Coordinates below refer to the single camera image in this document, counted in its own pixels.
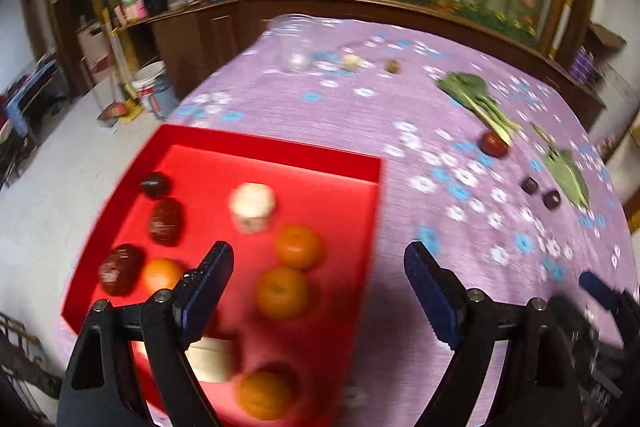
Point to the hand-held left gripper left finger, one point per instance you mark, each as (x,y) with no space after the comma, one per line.
(200,302)

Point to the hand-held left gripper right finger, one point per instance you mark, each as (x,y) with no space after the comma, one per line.
(435,302)

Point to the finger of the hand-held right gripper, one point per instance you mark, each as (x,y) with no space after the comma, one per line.
(597,289)

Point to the orange tangerine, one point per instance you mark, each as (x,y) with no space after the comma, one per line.
(282,292)
(265,394)
(298,247)
(161,274)

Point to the beige sugarcane chunk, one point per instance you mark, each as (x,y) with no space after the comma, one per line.
(212,359)

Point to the red date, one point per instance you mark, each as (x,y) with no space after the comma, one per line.
(494,143)
(119,269)
(166,222)

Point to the white mushroom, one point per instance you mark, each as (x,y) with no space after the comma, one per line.
(252,207)

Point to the small dark plum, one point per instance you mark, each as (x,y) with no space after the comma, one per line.
(154,184)

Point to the red tray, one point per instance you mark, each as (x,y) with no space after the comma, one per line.
(325,207)

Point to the dark brown chestnut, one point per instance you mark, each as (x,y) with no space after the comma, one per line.
(530,185)
(551,199)

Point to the green cabbage leaf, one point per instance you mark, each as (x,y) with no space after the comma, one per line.
(570,177)

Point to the grey plastic bucket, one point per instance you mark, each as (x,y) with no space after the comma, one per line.
(165,101)

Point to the green bok choy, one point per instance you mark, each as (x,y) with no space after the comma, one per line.
(470,87)

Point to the purple bottles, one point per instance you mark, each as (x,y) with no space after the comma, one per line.
(582,64)

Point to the white plastic bucket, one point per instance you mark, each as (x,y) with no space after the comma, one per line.
(146,79)

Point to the small olive green fruit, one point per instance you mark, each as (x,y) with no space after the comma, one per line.
(393,67)

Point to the clear plastic cup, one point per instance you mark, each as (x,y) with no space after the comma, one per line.
(295,47)

